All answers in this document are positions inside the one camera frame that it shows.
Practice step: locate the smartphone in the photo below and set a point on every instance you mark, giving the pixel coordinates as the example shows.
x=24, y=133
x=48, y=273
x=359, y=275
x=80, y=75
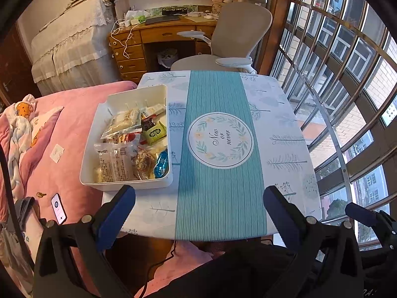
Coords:
x=59, y=208

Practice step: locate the white trash bag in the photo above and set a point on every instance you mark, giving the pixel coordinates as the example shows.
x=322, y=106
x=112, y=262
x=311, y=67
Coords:
x=167, y=57

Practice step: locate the white power strip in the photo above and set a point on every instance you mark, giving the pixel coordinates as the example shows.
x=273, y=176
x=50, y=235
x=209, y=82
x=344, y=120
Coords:
x=198, y=14

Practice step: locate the wooden desk with drawers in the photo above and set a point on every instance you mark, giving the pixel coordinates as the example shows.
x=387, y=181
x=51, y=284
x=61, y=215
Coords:
x=164, y=32

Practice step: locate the person's black clothing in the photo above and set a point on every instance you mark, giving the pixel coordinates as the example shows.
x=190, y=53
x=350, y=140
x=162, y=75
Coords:
x=232, y=270

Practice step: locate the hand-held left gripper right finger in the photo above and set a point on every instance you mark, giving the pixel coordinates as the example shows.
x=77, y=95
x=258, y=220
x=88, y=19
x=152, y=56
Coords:
x=282, y=220

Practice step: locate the grey office chair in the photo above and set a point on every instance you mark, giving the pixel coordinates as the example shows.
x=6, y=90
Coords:
x=242, y=24

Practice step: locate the white packet red strip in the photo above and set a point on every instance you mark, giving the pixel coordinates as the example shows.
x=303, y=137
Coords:
x=124, y=138

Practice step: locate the white plastic bin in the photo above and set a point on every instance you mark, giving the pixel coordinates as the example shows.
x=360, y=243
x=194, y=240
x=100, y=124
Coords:
x=130, y=184

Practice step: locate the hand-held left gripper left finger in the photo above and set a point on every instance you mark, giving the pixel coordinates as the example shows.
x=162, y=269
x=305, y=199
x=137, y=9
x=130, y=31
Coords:
x=114, y=217

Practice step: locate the clear packet with printed text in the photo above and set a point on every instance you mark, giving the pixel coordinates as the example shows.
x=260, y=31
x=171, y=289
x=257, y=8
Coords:
x=113, y=164

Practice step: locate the metal window grille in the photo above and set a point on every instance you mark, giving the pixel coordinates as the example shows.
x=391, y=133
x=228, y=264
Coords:
x=341, y=68

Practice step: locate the person's pink fleece clothing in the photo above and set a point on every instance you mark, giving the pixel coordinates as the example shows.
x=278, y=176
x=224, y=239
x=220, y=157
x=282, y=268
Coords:
x=183, y=260

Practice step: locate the white plastic bag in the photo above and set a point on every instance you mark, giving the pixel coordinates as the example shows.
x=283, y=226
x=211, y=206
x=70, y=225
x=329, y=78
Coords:
x=135, y=15

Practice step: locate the orange and white packet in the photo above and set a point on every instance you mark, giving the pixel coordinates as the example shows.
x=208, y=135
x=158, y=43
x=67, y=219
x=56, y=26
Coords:
x=153, y=110

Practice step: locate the brown wooden door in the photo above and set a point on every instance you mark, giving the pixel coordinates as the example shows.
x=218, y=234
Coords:
x=12, y=68

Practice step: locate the beige cake packet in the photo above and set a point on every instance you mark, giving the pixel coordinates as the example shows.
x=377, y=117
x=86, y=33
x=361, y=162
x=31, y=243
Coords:
x=122, y=121

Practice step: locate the black keyboard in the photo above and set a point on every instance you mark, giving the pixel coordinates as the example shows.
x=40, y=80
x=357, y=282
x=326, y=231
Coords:
x=162, y=20

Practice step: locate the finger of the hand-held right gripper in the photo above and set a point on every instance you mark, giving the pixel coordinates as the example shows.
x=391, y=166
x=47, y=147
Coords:
x=386, y=223
x=359, y=214

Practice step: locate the blue snack packet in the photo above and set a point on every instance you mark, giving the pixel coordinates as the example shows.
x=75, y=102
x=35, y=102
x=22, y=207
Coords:
x=161, y=164

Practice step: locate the green candy packet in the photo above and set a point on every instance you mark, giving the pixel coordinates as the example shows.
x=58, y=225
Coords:
x=154, y=133

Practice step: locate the white lace furniture cover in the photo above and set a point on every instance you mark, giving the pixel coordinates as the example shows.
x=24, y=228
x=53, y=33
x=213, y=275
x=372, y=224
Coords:
x=68, y=46

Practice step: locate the white paper label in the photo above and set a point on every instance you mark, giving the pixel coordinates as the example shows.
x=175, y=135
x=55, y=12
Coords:
x=56, y=153

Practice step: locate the rice crisp packet red print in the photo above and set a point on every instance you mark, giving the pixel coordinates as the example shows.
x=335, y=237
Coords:
x=144, y=161

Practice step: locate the teal printed tablecloth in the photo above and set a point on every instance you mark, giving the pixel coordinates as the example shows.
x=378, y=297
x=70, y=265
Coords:
x=220, y=192

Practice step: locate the dark plum packet red strip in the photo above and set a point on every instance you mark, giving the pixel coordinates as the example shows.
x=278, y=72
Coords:
x=148, y=124

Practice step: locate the white cartoon bear blanket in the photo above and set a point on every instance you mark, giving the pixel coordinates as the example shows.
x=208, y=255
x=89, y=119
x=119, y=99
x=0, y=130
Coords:
x=21, y=130

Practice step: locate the dark printed sign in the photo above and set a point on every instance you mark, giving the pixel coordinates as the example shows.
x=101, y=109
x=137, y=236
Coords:
x=178, y=8

